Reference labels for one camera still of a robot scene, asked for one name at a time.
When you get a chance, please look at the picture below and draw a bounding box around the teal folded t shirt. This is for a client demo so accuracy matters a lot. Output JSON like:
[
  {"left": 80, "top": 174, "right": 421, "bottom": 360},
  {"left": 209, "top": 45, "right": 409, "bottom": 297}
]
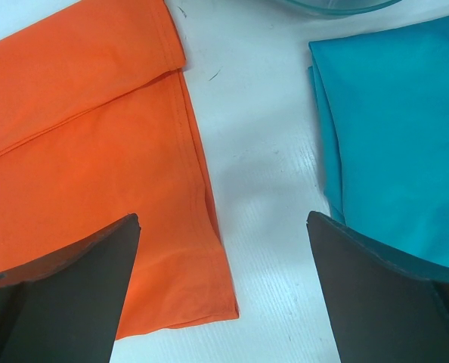
[{"left": 309, "top": 16, "right": 449, "bottom": 267}]

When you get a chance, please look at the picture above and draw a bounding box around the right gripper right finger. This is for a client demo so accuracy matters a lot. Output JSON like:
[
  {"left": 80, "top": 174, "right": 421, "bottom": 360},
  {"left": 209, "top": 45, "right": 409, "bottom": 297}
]
[{"left": 307, "top": 211, "right": 449, "bottom": 362}]

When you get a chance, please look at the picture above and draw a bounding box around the orange t shirt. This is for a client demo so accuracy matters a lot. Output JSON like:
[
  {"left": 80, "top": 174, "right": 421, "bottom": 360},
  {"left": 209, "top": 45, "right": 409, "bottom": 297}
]
[{"left": 0, "top": 1, "right": 239, "bottom": 338}]

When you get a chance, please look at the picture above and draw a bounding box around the teal plastic basket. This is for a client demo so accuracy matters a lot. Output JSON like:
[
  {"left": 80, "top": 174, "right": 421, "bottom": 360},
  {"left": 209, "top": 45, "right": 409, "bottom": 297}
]
[{"left": 287, "top": 0, "right": 401, "bottom": 17}]

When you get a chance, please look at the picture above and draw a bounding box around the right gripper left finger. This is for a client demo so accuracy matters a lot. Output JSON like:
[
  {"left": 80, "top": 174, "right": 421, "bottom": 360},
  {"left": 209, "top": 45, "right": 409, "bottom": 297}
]
[{"left": 0, "top": 214, "right": 141, "bottom": 362}]

